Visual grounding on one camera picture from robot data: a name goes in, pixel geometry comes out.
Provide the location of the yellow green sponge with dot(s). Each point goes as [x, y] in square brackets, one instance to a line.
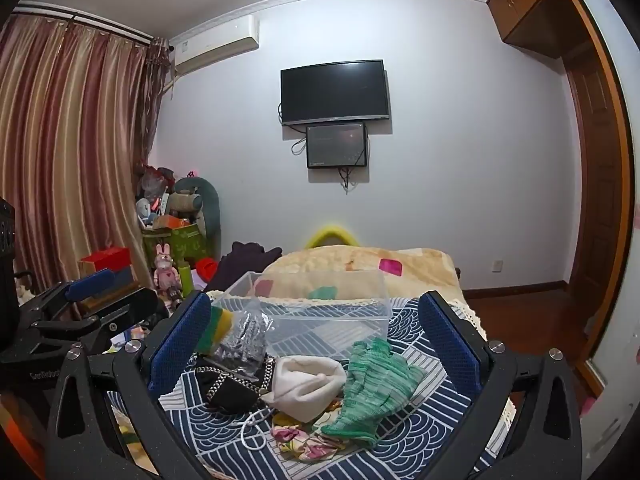
[217, 327]

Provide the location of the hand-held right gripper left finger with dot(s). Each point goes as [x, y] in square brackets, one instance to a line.
[180, 345]

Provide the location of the green storage box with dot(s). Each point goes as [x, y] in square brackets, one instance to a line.
[175, 245]

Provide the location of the red box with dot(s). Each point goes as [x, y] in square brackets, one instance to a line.
[105, 259]

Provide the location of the silver plastic bag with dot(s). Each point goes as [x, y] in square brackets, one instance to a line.
[245, 340]

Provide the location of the red cloth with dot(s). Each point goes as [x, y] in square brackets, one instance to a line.
[205, 269]

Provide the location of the floral cloth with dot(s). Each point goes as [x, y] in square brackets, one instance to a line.
[300, 442]

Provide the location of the small black monitor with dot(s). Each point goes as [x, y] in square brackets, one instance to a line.
[336, 146]

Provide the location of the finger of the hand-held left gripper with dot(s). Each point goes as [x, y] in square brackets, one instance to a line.
[150, 310]
[92, 280]

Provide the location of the pink rabbit figure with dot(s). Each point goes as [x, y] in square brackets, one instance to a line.
[166, 270]

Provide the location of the dark purple clothes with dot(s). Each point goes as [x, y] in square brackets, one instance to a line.
[240, 265]

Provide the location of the grey green plush toy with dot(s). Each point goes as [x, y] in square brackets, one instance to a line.
[207, 210]

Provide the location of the white wall socket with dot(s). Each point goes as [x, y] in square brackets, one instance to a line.
[498, 266]

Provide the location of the green bottle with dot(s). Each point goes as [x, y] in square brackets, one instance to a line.
[186, 280]

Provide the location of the striped curtain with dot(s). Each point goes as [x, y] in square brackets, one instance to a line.
[75, 135]

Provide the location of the green knit glove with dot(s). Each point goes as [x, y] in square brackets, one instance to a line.
[380, 390]

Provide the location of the blue patterned cloth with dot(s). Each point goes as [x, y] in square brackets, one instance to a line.
[400, 455]

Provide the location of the black wall television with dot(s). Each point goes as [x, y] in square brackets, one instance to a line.
[335, 91]

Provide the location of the clear plastic box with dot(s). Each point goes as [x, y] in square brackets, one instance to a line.
[325, 310]

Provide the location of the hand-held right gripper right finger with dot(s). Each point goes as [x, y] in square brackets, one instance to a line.
[450, 345]

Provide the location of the black patterned garment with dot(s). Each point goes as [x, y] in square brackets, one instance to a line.
[225, 390]

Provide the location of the black cylinder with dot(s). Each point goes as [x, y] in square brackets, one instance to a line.
[175, 296]

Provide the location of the white air conditioner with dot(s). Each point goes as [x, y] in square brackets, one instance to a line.
[215, 45]

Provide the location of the wooden wall cabinet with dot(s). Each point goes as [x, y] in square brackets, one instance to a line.
[525, 5]

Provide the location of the white knit hat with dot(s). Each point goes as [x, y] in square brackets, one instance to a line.
[300, 385]

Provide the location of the brown wooden door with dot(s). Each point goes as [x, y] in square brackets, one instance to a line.
[595, 185]

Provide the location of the beige blanket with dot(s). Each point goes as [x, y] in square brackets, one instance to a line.
[360, 260]

